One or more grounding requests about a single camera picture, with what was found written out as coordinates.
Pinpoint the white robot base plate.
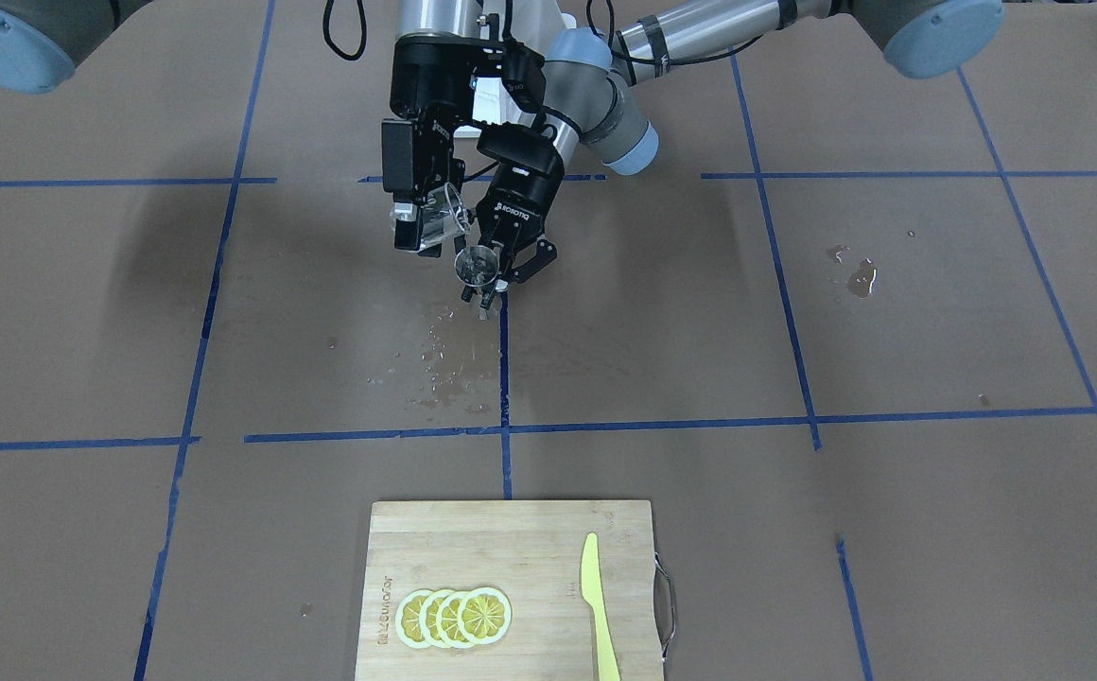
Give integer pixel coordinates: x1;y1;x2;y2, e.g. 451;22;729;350
513;1;578;53

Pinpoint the yellow plastic knife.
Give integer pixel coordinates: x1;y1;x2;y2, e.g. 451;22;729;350
580;532;621;680

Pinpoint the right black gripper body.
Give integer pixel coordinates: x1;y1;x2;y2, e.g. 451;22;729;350
388;34;549;143

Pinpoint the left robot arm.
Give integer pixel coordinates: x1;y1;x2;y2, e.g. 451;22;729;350
454;1;1005;314

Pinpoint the lemon slice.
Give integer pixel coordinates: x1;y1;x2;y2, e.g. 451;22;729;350
396;589;432;650
457;586;513;645
418;589;453;648
436;591;474;648

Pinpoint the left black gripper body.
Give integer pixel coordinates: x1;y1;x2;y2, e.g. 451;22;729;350
476;125;565;260

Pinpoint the wooden cutting board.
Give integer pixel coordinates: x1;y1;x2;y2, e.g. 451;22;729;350
354;500;665;680

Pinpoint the steel cocktail shaker cup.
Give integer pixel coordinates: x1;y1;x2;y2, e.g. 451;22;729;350
454;245;499;322

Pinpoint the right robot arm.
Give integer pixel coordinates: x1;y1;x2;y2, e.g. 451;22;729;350
0;1;576;256

